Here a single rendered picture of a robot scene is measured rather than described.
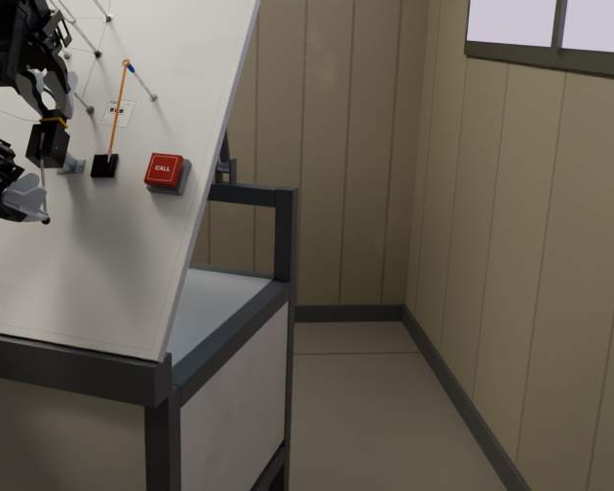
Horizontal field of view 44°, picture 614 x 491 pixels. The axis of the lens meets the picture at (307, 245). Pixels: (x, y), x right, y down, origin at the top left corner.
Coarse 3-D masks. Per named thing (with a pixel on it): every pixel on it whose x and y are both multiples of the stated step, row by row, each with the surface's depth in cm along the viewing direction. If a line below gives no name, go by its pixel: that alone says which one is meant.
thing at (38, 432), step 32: (0, 384) 121; (0, 416) 123; (32, 416) 121; (64, 416) 119; (96, 416) 117; (128, 416) 115; (0, 448) 124; (32, 448) 122; (64, 448) 120; (96, 448) 118; (128, 448) 116; (0, 480) 126; (32, 480) 124; (64, 480) 122; (96, 480) 120; (128, 480) 118
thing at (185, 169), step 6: (186, 162) 116; (186, 168) 116; (180, 174) 115; (186, 174) 116; (180, 180) 115; (186, 180) 116; (150, 186) 116; (156, 186) 115; (162, 186) 115; (180, 186) 114; (150, 192) 117; (156, 192) 116; (162, 192) 116; (168, 192) 115; (174, 192) 115; (180, 192) 115
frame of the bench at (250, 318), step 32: (288, 288) 162; (256, 320) 145; (288, 320) 166; (192, 352) 127; (224, 352) 131; (288, 352) 168; (192, 384) 119; (288, 384) 171; (160, 416) 113; (288, 416) 174; (160, 448) 114; (288, 448) 177; (160, 480) 116; (256, 480) 161; (288, 480) 181
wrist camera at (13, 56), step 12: (0, 12) 105; (12, 12) 105; (0, 24) 105; (12, 24) 104; (0, 36) 104; (12, 36) 104; (0, 48) 104; (12, 48) 104; (0, 60) 103; (12, 60) 104; (0, 72) 103; (12, 72) 104; (0, 84) 104; (12, 84) 105
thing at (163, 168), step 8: (152, 160) 115; (160, 160) 115; (168, 160) 114; (176, 160) 114; (152, 168) 114; (160, 168) 114; (168, 168) 114; (176, 168) 114; (152, 176) 114; (160, 176) 114; (168, 176) 113; (176, 176) 114; (152, 184) 114; (160, 184) 114; (168, 184) 113
